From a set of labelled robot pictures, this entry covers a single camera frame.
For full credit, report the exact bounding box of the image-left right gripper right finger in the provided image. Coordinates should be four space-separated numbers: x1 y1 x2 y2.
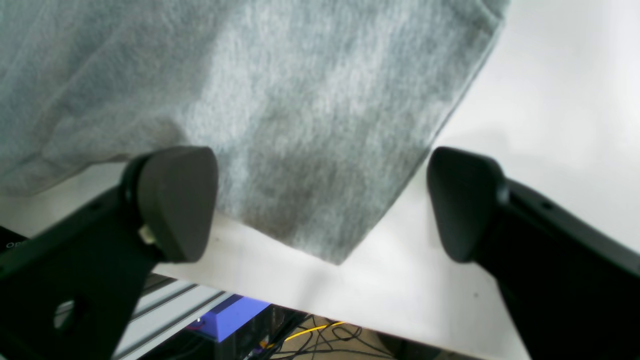
427 146 640 360

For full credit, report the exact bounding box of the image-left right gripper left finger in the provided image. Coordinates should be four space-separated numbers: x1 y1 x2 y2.
0 146 218 360

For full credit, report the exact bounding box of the grey t-shirt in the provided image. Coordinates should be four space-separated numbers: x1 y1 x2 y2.
0 0 510 265

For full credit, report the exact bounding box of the blue box under table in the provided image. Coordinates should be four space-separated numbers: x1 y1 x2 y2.
186 294 270 343

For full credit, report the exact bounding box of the aluminium frame stand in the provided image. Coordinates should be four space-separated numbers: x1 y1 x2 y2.
112 280 232 360

